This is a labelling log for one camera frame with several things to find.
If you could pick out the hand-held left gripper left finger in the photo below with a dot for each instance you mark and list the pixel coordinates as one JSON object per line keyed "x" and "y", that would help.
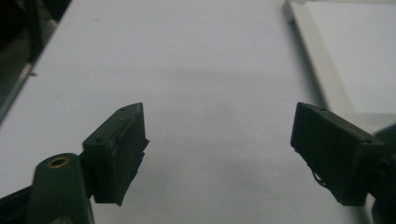
{"x": 115, "y": 155}

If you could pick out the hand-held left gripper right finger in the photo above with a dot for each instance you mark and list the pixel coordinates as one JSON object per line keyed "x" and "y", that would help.
{"x": 333, "y": 149}

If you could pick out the whiteboard with aluminium frame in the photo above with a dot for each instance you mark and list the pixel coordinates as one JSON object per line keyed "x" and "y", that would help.
{"x": 358, "y": 46}

